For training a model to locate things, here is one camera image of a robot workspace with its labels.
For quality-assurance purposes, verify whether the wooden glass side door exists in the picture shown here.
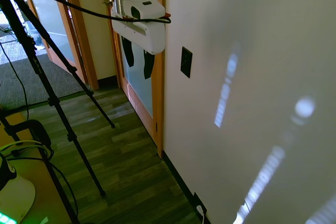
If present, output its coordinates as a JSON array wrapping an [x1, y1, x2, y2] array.
[[15, 0, 100, 91]]

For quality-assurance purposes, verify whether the grey carpet rug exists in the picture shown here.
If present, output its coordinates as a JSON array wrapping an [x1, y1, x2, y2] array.
[[0, 31, 87, 111]]

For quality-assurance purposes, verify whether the white power plug cable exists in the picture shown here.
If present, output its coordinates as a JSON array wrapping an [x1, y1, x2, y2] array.
[[196, 205, 211, 224]]

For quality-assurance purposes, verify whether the wooden frosted glass door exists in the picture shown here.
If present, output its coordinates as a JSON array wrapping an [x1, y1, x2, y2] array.
[[106, 0, 166, 156]]

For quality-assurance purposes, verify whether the black wall power outlet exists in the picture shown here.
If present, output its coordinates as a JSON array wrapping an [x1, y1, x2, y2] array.
[[193, 191, 208, 216]]

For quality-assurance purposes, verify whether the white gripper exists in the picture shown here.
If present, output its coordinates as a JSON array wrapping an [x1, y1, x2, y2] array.
[[110, 0, 166, 80]]

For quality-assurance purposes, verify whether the black camera tripod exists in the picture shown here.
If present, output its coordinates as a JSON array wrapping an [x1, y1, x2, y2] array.
[[0, 0, 116, 224]]

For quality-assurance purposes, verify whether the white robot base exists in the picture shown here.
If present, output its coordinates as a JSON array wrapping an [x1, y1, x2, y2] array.
[[0, 153, 36, 224]]

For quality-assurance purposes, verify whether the black wall light switch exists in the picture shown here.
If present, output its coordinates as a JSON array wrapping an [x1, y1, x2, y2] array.
[[180, 46, 193, 79]]

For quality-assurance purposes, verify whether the black clamp mount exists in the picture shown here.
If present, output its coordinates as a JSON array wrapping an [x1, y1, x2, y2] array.
[[0, 119, 53, 156]]

